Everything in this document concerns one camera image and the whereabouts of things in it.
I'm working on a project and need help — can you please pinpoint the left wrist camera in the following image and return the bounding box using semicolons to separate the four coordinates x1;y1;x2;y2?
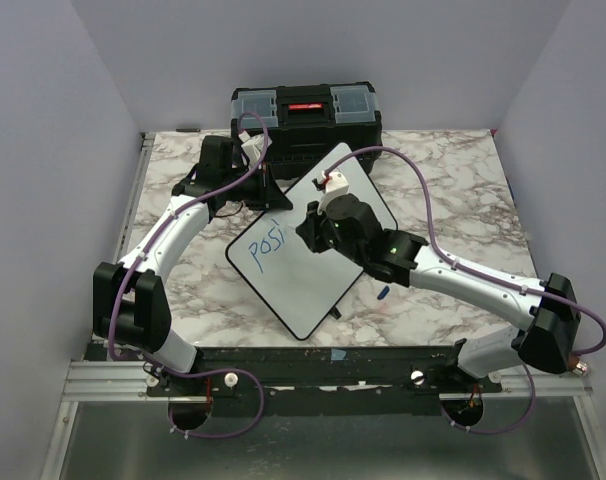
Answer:
238;131;271;166

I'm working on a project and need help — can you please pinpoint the blue marker cap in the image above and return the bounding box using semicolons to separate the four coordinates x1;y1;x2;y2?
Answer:
377;286;390;300

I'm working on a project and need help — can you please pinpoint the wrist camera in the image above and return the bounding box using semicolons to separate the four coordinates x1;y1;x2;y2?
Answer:
238;131;271;166
313;171;349;214

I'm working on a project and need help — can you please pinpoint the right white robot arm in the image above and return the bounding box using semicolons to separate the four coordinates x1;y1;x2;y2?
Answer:
296;194;584;392

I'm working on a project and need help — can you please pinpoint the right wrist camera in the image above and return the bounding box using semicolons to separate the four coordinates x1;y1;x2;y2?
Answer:
313;171;349;214

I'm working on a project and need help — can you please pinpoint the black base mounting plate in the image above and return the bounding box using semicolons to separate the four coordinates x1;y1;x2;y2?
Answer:
147;346;501;417

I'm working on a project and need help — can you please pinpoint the aluminium side rail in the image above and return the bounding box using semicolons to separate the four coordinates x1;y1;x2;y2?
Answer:
40;132;156;479

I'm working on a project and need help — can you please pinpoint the black plastic toolbox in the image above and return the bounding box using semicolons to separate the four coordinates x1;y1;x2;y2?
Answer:
231;81;382;180

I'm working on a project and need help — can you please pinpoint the white whiteboard black frame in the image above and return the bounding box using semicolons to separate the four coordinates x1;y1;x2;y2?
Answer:
224;141;399;342

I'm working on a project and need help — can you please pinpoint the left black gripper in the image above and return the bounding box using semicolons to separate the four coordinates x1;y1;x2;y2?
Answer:
221;162;292;211

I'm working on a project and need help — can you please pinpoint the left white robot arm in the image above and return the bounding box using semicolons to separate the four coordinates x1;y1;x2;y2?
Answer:
93;132;292;395

